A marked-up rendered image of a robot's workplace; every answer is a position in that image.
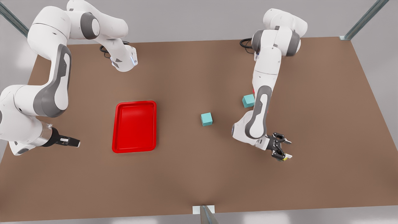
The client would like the teal cube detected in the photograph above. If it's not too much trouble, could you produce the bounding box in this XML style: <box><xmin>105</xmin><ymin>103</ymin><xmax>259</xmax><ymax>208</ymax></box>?
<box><xmin>242</xmin><ymin>94</ymin><xmax>256</xmax><ymax>109</ymax></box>
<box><xmin>201</xmin><ymin>112</ymin><xmax>214</xmax><ymax>127</ymax></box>

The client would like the red plastic tray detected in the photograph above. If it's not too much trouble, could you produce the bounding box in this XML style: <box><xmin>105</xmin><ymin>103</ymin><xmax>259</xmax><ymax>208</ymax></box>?
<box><xmin>112</xmin><ymin>100</ymin><xmax>157</xmax><ymax>154</ymax></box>

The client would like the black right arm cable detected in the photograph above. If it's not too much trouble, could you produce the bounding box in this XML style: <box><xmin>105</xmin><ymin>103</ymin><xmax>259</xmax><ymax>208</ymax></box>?
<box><xmin>99</xmin><ymin>40</ymin><xmax>131</xmax><ymax>59</ymax></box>

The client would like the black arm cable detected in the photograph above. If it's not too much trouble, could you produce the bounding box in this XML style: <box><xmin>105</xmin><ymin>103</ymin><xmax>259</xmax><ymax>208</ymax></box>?
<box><xmin>239</xmin><ymin>38</ymin><xmax>254</xmax><ymax>54</ymax></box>
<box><xmin>99</xmin><ymin>40</ymin><xmax>131</xmax><ymax>59</ymax></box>

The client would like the silver frame post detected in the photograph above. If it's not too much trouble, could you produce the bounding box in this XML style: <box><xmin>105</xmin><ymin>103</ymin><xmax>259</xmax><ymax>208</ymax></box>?
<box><xmin>192</xmin><ymin>205</ymin><xmax>219</xmax><ymax>224</ymax></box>
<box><xmin>0</xmin><ymin>2</ymin><xmax>30</xmax><ymax>38</ymax></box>
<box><xmin>339</xmin><ymin>0</ymin><xmax>390</xmax><ymax>41</ymax></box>

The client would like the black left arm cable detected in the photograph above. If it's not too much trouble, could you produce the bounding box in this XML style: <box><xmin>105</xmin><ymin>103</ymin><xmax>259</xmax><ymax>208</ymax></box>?
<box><xmin>239</xmin><ymin>38</ymin><xmax>254</xmax><ymax>54</ymax></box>

